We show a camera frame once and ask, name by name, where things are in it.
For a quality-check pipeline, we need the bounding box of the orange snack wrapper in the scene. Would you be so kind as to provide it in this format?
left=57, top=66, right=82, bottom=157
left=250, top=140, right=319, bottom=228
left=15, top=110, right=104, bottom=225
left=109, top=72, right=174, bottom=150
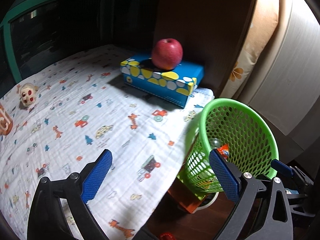
left=217, top=144, right=229, bottom=160

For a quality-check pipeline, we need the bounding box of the clear plastic dome lid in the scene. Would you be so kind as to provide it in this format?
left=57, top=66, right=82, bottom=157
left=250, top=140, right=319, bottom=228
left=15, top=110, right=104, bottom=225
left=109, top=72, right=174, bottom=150
left=208, top=138, right=222, bottom=150

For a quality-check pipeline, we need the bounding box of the green mesh trash basket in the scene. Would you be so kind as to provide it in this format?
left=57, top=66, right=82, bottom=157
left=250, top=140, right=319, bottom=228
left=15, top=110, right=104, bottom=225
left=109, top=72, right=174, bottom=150
left=177, top=98, right=279, bottom=196

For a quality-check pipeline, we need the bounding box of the orange box under table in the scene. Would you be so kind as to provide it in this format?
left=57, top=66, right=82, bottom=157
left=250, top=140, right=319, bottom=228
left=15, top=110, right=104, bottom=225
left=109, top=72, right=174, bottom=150
left=168, top=177, right=207, bottom=214

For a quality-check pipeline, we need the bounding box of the white cartoon print tablecloth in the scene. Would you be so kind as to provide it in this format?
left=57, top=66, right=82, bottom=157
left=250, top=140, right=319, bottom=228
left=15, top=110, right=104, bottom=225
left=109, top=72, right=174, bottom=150
left=1, top=46, right=214, bottom=239

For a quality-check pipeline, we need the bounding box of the red object on floor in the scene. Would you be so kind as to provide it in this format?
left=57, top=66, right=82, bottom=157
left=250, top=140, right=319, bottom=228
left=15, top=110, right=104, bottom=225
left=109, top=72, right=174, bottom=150
left=159, top=232, right=176, bottom=240

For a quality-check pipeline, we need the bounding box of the orange water bottle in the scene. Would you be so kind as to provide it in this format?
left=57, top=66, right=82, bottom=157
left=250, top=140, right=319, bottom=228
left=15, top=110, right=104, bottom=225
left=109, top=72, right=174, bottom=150
left=0, top=104, right=13, bottom=136

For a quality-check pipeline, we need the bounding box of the blue yellow tissue box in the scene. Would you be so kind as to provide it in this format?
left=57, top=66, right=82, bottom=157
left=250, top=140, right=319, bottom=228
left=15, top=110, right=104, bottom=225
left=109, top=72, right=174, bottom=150
left=120, top=54, right=204, bottom=108

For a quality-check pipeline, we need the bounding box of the small plush strawberry toy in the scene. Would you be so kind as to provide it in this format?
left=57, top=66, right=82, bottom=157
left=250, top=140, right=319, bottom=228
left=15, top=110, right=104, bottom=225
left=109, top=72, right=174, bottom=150
left=18, top=83, right=39, bottom=108

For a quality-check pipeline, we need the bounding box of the red apple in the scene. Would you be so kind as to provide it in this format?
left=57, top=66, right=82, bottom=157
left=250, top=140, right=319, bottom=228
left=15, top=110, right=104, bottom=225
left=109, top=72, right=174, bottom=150
left=151, top=38, right=183, bottom=70

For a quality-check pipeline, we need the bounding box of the floral pillow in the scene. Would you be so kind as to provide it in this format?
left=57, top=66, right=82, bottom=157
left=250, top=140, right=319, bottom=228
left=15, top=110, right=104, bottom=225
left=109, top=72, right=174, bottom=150
left=220, top=0, right=279, bottom=99

